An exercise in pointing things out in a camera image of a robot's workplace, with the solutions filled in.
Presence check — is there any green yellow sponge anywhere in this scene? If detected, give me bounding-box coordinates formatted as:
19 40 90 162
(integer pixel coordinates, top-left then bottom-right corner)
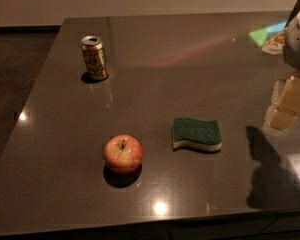
172 117 222 153

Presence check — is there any red yellow apple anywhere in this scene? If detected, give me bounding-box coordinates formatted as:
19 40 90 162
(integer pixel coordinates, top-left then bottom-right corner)
103 135 143 175

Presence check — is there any orange soda can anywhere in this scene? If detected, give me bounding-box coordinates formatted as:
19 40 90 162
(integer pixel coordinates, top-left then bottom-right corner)
81 35 109 81

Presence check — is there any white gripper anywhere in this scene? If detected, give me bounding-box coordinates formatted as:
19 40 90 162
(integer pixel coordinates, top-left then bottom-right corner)
266 0 300 131

